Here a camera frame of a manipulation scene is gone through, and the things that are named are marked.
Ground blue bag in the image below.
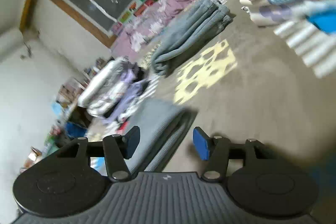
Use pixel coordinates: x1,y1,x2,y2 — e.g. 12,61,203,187
64,120,88,139

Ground cluttered low shelf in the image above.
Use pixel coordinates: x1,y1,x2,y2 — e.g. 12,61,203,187
21,56,111,174

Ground grey pants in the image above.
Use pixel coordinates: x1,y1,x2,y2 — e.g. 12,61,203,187
126,99,198,173

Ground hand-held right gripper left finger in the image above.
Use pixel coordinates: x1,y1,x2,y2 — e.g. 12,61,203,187
56,126,141,183

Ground pile of folded purple-white clothes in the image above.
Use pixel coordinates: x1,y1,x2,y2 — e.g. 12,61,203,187
77,57,160,132

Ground grey-blue folded garment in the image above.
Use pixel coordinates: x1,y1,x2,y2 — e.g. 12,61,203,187
151,0,235,79

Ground brown printed blanket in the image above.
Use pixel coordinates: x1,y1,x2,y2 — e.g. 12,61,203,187
87,0,336,188

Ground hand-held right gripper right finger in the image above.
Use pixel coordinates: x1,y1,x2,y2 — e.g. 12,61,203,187
193,127,276,183

